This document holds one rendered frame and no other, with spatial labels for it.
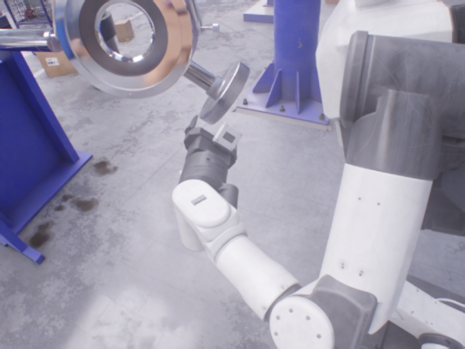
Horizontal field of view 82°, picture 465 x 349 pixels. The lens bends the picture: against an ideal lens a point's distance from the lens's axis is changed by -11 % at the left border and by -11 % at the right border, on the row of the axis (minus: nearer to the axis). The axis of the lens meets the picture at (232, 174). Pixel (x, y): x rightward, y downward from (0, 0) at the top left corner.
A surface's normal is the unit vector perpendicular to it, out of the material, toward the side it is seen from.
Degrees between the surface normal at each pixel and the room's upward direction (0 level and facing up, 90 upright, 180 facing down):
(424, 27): 40
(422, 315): 18
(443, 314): 4
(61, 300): 0
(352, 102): 94
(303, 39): 90
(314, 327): 54
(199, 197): 6
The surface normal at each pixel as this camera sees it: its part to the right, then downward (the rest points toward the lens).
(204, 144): 0.59, -0.58
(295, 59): -0.10, 0.72
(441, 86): -0.41, 0.26
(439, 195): -0.52, 0.65
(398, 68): -0.37, 0.01
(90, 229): -0.09, -0.69
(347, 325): -0.68, 0.00
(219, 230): 0.31, -0.09
